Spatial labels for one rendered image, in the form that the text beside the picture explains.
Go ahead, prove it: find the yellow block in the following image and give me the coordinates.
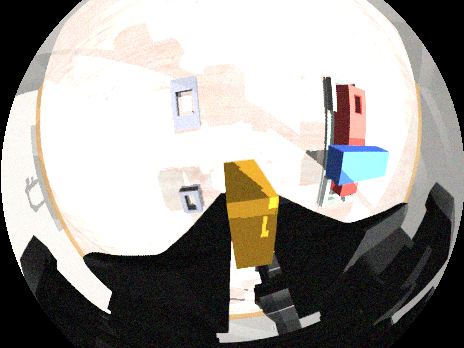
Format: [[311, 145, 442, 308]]
[[224, 159, 279, 269]]

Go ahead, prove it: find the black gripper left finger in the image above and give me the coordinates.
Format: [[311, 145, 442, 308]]
[[83, 193, 232, 334]]

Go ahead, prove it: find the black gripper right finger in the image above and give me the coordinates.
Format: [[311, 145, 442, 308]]
[[275, 194, 409, 318]]

